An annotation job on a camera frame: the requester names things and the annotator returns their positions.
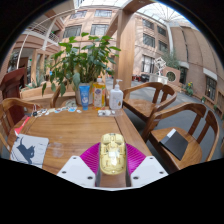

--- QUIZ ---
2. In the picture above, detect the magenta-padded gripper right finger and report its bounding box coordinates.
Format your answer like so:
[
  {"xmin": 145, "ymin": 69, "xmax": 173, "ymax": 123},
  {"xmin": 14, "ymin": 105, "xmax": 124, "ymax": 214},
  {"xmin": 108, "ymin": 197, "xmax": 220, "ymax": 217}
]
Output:
[{"xmin": 125, "ymin": 143, "xmax": 169, "ymax": 188}]

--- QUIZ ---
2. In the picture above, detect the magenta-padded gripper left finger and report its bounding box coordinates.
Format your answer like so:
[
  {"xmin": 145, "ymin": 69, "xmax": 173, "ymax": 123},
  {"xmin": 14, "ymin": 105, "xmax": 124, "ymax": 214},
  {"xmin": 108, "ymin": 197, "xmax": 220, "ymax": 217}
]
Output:
[{"xmin": 56, "ymin": 142, "xmax": 101, "ymax": 188}]

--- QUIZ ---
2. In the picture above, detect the yellow computer mouse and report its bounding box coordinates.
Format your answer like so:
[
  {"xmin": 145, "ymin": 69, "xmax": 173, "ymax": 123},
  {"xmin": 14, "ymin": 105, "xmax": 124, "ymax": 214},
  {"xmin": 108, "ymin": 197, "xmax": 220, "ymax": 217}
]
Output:
[{"xmin": 99, "ymin": 132, "xmax": 128, "ymax": 176}]

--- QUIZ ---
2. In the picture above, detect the white cat-print mouse pad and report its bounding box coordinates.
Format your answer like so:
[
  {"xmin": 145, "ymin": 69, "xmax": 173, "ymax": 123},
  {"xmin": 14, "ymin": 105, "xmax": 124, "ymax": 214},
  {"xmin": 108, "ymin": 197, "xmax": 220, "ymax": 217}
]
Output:
[{"xmin": 9, "ymin": 133, "xmax": 50, "ymax": 169}]

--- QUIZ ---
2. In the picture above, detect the black notebook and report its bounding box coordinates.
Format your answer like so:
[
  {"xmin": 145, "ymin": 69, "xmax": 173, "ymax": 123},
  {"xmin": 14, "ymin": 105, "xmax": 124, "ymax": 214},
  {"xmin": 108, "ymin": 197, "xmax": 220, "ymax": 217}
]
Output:
[{"xmin": 159, "ymin": 128, "xmax": 189, "ymax": 161}]

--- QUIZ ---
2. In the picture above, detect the wooden armchair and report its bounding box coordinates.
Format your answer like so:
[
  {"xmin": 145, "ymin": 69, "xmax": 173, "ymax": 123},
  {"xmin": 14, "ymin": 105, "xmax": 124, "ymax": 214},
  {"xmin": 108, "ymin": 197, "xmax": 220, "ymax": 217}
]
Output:
[
  {"xmin": 141, "ymin": 102, "xmax": 221, "ymax": 174},
  {"xmin": 50, "ymin": 83, "xmax": 77, "ymax": 108},
  {"xmin": 0, "ymin": 97, "xmax": 43, "ymax": 151},
  {"xmin": 122, "ymin": 81, "xmax": 178, "ymax": 123}
]

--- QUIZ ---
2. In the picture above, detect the small clear packet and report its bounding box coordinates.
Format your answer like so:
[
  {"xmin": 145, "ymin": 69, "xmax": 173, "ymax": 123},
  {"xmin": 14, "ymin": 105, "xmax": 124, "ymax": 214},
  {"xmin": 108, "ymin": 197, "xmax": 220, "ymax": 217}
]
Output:
[{"xmin": 97, "ymin": 109, "xmax": 116, "ymax": 117}]

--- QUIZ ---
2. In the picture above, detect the blue squeeze tube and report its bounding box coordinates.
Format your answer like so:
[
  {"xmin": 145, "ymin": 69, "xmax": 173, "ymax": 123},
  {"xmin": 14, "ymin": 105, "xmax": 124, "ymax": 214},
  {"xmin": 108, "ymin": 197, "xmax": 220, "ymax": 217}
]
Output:
[{"xmin": 78, "ymin": 84, "xmax": 91, "ymax": 112}]

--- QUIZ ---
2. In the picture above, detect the white pump bottle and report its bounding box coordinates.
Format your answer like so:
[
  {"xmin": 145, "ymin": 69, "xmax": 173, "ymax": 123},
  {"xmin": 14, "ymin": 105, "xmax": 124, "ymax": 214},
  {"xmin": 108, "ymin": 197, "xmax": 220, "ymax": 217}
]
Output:
[{"xmin": 109, "ymin": 78, "xmax": 125, "ymax": 111}]

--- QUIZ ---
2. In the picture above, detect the yellow liquid bottle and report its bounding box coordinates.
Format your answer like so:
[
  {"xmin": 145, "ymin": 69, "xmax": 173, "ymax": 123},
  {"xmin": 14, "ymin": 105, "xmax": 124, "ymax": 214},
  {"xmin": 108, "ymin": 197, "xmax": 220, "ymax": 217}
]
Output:
[{"xmin": 92, "ymin": 75, "xmax": 107, "ymax": 109}]

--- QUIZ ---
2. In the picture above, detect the yellow flowering plant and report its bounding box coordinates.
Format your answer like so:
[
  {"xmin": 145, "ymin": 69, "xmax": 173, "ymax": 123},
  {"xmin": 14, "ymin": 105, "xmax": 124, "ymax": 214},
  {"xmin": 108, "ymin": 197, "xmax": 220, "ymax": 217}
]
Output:
[{"xmin": 184, "ymin": 81, "xmax": 195, "ymax": 98}]

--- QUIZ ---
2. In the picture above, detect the white sculpture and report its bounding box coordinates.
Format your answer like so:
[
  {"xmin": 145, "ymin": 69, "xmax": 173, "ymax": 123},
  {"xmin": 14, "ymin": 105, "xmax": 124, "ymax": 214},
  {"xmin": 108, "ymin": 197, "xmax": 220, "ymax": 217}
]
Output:
[{"xmin": 153, "ymin": 56, "xmax": 169, "ymax": 84}]

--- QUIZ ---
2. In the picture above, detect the potted green leafy plant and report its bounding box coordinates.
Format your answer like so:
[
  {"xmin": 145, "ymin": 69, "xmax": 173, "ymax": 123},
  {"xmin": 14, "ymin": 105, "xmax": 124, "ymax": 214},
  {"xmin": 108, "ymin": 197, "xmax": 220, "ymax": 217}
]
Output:
[{"xmin": 41, "ymin": 32, "xmax": 122, "ymax": 106}]

